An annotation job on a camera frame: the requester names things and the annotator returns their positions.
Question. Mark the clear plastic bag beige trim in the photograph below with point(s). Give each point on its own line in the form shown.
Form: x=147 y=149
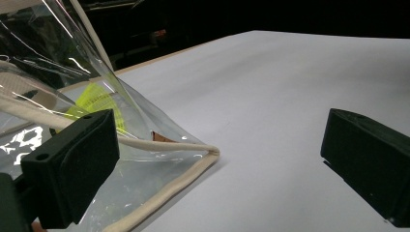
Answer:
x=145 y=180

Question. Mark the yellow shuttlecock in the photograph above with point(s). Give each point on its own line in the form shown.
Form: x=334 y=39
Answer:
x=96 y=100

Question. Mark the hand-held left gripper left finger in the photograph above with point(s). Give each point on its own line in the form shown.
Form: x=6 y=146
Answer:
x=74 y=167

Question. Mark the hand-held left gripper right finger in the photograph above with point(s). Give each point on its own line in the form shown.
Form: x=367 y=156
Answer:
x=370 y=161

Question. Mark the white table cover sheet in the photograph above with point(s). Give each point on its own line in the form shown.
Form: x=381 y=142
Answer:
x=257 y=96

